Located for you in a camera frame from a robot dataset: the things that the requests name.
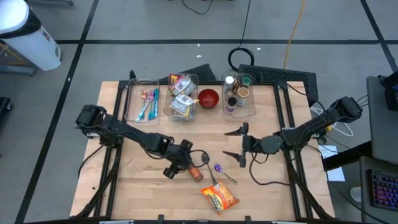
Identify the clear plastic jar bin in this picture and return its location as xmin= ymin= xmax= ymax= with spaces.
xmin=221 ymin=73 xmax=257 ymax=122

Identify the coiled black floor cable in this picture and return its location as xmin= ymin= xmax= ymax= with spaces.
xmin=228 ymin=0 xmax=256 ymax=73

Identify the white cable loop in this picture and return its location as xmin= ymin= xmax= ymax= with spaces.
xmin=337 ymin=124 xmax=354 ymax=138

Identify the blue toothbrush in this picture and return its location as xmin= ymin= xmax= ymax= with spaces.
xmin=135 ymin=98 xmax=149 ymax=123

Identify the black metal table frame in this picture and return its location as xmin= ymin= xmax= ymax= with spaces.
xmin=74 ymin=70 xmax=336 ymax=224

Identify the white trash can black bag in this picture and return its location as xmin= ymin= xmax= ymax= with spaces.
xmin=0 ymin=0 xmax=62 ymax=72

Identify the purple label spice jar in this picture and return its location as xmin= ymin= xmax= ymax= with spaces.
xmin=226 ymin=96 xmax=238 ymax=114

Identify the green metallic spoon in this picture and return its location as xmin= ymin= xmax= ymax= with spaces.
xmin=213 ymin=164 xmax=238 ymax=185

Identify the red bowl black outside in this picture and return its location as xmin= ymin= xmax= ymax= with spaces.
xmin=198 ymin=88 xmax=220 ymax=109

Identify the clear plastic utensil bin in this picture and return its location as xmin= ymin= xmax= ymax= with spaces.
xmin=124 ymin=78 xmax=161 ymax=127

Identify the yellow floor cable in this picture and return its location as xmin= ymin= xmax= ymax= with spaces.
xmin=282 ymin=0 xmax=308 ymax=70

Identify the backlit black keyboard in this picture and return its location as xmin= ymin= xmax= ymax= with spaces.
xmin=368 ymin=169 xmax=398 ymax=213

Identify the dark metal spoon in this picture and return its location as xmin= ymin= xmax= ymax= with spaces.
xmin=201 ymin=152 xmax=218 ymax=187

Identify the green ramen packet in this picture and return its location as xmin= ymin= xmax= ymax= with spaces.
xmin=172 ymin=75 xmax=198 ymax=96

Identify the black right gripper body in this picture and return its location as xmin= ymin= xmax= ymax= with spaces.
xmin=239 ymin=122 xmax=264 ymax=168

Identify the orange chicken ramen packet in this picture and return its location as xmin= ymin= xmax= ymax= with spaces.
xmin=200 ymin=180 xmax=240 ymax=215

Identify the yellow ramen packet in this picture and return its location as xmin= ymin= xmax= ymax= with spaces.
xmin=170 ymin=94 xmax=200 ymax=118

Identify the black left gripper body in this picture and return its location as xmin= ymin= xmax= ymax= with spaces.
xmin=163 ymin=139 xmax=194 ymax=180

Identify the orange spice jar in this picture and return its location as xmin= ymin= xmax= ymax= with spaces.
xmin=188 ymin=166 xmax=205 ymax=183

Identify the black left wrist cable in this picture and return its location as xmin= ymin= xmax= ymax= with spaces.
xmin=188 ymin=149 xmax=210 ymax=170

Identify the grey desk top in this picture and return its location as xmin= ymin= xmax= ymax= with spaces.
xmin=366 ymin=75 xmax=398 ymax=165

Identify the black desk device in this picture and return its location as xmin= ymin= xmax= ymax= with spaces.
xmin=377 ymin=70 xmax=398 ymax=112

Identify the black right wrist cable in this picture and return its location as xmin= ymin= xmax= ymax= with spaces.
xmin=248 ymin=151 xmax=292 ymax=187

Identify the dark grey desk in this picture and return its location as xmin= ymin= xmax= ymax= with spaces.
xmin=359 ymin=155 xmax=398 ymax=224

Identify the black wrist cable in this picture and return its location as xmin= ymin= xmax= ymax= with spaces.
xmin=248 ymin=151 xmax=292 ymax=187
xmin=188 ymin=149 xmax=210 ymax=170

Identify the glass jar tan lid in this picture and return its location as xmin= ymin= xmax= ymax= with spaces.
xmin=237 ymin=86 xmax=251 ymax=108

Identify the black floor object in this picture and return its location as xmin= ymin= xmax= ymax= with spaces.
xmin=0 ymin=96 xmax=13 ymax=113

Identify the iridescent metal spoon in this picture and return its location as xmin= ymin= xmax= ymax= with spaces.
xmin=147 ymin=90 xmax=155 ymax=121

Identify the white computer mouse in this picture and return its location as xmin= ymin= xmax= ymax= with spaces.
xmin=349 ymin=186 xmax=363 ymax=203

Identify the grey metal base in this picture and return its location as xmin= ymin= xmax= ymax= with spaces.
xmin=26 ymin=0 xmax=75 ymax=6

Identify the black left base cable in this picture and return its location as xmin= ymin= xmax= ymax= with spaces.
xmin=76 ymin=144 xmax=106 ymax=179

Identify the bagel seasoning jar white cap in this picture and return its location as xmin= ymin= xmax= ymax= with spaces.
xmin=223 ymin=75 xmax=235 ymax=93

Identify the white paper sheet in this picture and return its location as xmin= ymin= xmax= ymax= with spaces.
xmin=317 ymin=144 xmax=346 ymax=183

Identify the thin black floor cable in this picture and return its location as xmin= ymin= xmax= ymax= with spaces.
xmin=181 ymin=0 xmax=216 ymax=16

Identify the clear plastic packet bin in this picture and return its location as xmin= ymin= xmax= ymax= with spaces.
xmin=162 ymin=73 xmax=200 ymax=123

